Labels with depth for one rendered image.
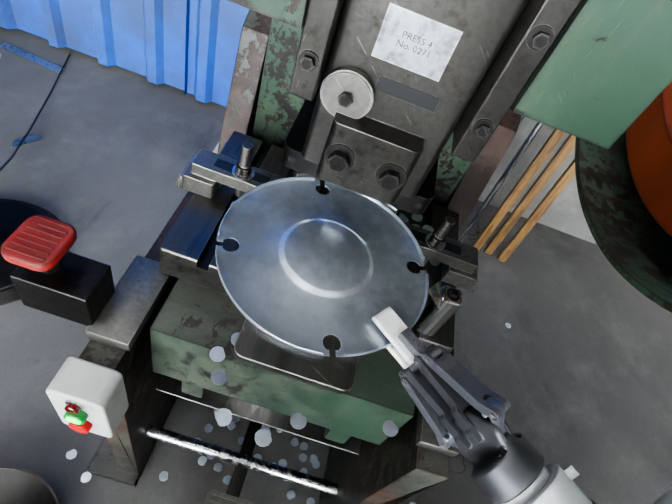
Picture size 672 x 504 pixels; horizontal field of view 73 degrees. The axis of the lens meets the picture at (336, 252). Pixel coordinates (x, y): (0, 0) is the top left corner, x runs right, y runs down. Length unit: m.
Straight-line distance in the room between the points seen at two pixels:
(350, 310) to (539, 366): 1.28
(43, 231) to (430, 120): 0.47
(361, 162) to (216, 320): 0.32
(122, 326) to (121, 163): 1.20
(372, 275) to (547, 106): 0.30
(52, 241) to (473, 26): 0.51
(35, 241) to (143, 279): 0.16
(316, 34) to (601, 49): 0.23
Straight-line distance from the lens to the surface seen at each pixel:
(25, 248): 0.63
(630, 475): 1.84
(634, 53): 0.45
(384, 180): 0.50
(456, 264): 0.75
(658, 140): 0.70
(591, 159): 0.76
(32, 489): 1.26
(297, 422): 0.64
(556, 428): 1.72
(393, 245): 0.66
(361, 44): 0.48
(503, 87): 0.45
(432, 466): 0.72
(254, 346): 0.52
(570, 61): 0.44
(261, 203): 0.65
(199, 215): 0.72
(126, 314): 0.70
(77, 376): 0.69
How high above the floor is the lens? 1.25
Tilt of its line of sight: 49 degrees down
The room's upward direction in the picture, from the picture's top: 24 degrees clockwise
